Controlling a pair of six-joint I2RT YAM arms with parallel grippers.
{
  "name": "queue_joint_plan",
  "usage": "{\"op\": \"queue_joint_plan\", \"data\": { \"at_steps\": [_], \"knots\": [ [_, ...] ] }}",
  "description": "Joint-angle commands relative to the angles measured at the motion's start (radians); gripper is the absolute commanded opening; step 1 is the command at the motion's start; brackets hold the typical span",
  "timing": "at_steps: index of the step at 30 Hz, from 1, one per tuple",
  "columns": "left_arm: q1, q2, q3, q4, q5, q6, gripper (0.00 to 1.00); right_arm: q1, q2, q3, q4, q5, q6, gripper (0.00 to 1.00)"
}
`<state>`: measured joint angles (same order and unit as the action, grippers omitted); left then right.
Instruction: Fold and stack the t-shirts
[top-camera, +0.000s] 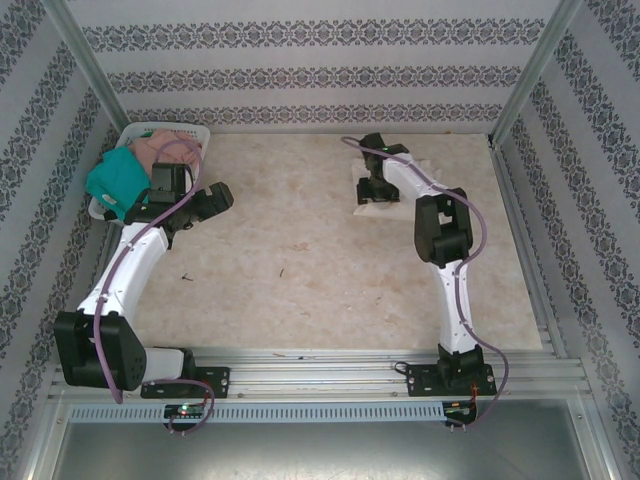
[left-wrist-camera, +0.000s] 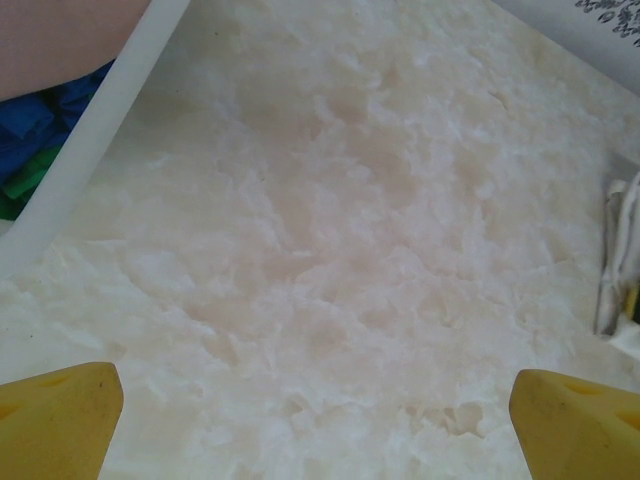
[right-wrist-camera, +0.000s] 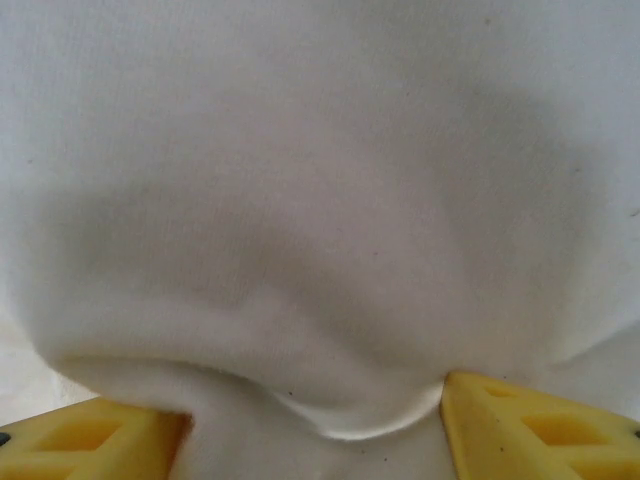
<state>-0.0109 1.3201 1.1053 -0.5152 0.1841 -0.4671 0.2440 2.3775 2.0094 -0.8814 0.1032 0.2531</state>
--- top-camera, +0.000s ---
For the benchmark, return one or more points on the white t-shirt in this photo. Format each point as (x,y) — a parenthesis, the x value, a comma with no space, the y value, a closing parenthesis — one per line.
(395,211)

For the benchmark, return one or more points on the right controller board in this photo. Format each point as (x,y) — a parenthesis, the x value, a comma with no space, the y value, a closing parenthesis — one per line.
(457,409)

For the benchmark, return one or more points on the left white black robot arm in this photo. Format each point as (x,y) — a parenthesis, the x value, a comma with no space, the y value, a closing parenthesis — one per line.
(125,270)

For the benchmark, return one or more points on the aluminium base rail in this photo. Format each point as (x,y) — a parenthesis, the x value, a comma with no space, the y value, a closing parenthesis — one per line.
(325,372)

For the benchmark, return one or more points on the white plastic laundry basket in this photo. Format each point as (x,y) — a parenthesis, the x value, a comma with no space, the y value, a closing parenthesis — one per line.
(197,134)

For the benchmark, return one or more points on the left controller board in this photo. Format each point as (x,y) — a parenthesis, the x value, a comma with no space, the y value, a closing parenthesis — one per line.
(185,411)

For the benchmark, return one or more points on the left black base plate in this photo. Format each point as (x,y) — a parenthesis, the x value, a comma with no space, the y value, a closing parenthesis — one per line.
(220,380)

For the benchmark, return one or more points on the controller board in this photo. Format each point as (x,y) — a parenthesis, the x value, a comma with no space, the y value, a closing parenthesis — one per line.
(185,411)
(457,409)

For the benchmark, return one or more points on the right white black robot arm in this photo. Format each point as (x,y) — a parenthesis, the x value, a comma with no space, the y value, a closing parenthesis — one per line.
(452,310)

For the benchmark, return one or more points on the aluminium side rail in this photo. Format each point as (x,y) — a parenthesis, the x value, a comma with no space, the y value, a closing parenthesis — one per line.
(106,240)
(510,190)

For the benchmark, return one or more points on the teal t-shirt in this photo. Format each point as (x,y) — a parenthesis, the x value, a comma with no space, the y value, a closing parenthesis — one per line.
(117,180)

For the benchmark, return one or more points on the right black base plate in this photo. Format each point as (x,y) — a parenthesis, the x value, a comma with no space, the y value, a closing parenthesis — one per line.
(420,380)

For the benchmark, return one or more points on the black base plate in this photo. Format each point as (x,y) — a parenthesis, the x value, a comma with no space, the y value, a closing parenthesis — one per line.
(220,380)
(420,380)

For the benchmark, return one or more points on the pink t-shirt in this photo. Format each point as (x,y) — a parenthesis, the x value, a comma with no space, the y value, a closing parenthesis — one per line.
(150,147)

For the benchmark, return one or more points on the aluminium frame post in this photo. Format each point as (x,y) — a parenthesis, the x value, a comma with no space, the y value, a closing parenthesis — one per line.
(537,65)
(85,55)

